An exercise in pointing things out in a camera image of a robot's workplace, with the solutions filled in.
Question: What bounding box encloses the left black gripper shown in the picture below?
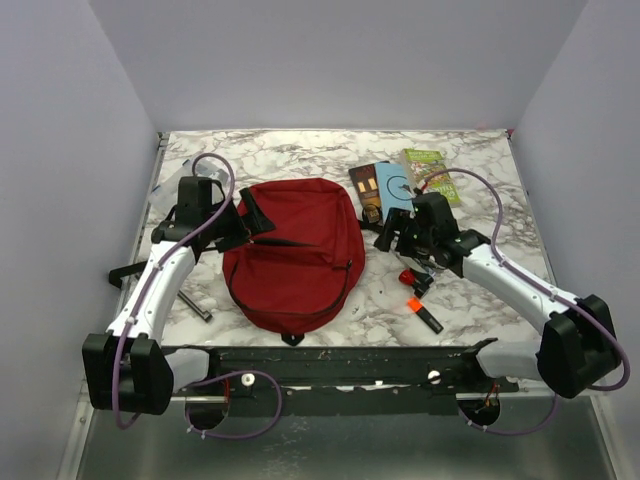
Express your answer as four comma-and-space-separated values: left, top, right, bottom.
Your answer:
204, 188, 276, 252

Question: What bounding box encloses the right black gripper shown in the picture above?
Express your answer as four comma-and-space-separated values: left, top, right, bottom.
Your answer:
374, 206, 436, 261

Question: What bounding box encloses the grey black stapler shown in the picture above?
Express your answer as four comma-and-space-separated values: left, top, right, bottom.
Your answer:
395, 251, 445, 275

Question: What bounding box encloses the red and black small tool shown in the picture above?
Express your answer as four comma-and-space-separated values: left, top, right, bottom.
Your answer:
398, 269, 434, 299

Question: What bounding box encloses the red student backpack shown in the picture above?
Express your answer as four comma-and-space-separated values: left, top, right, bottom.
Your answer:
222, 178, 366, 346

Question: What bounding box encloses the orange black highlighter marker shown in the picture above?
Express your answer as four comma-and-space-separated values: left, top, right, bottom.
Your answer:
408, 297, 443, 334

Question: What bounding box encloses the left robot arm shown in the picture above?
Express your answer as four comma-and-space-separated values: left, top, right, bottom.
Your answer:
82, 176, 275, 415

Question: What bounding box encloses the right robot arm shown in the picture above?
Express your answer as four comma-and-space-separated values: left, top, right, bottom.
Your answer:
374, 192, 623, 399

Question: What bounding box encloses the light blue book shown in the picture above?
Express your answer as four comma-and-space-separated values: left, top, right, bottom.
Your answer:
374, 162, 414, 219

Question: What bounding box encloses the dark brown book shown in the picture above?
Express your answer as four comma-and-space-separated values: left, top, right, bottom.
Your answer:
348, 164, 382, 224

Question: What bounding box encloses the green illustrated book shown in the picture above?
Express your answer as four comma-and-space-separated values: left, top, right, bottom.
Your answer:
399, 149, 461, 206

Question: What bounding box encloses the clear plastic storage box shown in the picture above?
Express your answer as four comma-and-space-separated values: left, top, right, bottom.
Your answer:
150, 158, 229, 202

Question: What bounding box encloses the black metal bracket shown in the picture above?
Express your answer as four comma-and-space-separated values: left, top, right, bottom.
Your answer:
177, 290, 212, 323

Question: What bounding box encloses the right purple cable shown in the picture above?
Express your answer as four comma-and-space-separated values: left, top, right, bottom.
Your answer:
417, 167, 632, 436

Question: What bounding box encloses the purple cable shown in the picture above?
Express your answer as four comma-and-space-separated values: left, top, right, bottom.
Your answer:
111, 153, 284, 442
417, 167, 632, 436

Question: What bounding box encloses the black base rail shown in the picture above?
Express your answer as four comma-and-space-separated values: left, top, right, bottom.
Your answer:
177, 346, 518, 418

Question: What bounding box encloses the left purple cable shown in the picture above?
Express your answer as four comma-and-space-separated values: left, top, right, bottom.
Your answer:
111, 153, 284, 442

